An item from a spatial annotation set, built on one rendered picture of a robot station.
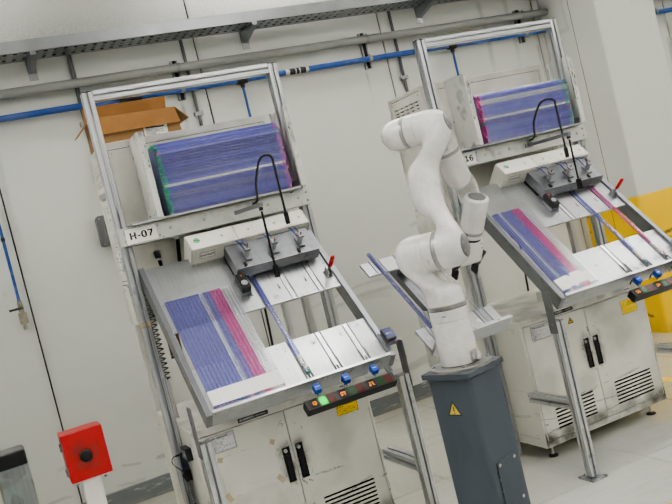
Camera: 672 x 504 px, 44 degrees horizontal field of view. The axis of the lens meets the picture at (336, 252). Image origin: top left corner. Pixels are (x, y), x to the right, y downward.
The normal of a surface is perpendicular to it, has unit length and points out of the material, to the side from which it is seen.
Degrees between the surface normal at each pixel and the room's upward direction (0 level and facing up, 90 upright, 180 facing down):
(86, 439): 90
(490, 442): 90
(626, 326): 90
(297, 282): 45
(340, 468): 90
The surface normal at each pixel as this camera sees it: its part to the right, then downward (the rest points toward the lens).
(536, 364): 0.40, -0.06
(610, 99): -0.88, 0.24
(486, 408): 0.68, -0.13
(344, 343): 0.11, -0.73
